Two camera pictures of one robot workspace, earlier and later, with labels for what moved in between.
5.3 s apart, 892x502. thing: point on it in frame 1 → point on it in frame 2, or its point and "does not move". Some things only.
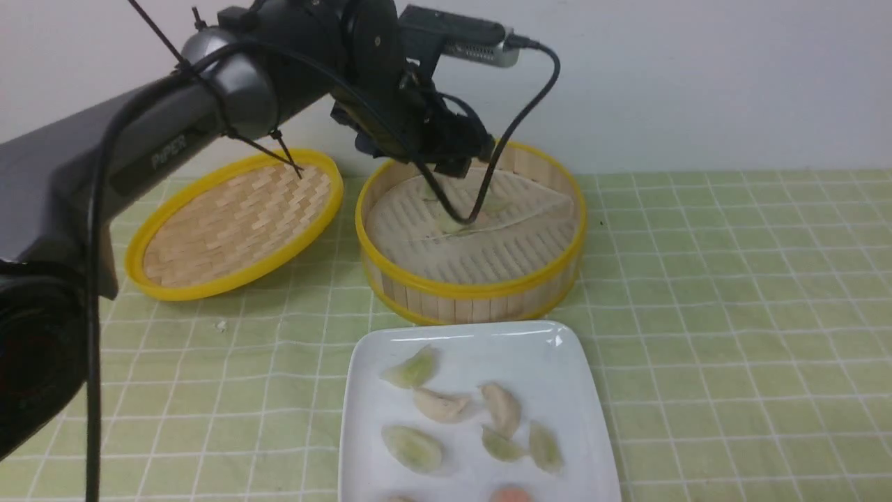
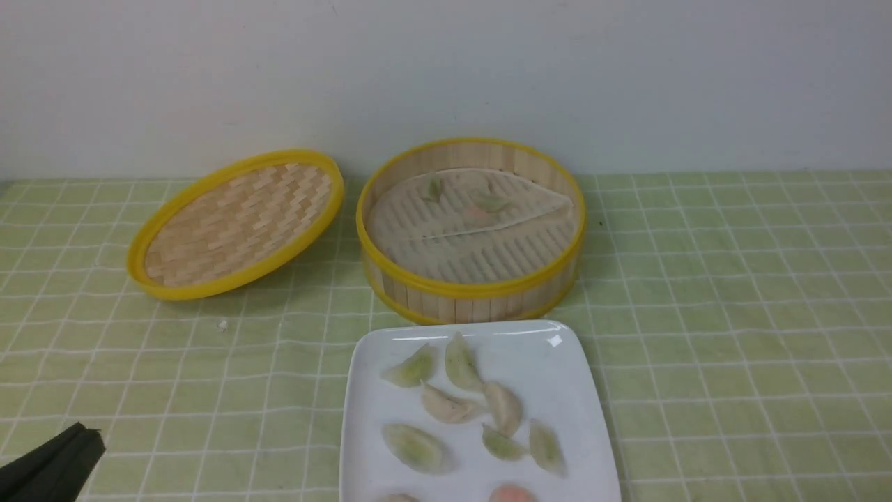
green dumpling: (544, 447) does not move
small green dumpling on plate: (500, 447) does not move
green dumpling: (448, 224) → (461, 366)
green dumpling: (418, 370) does not move
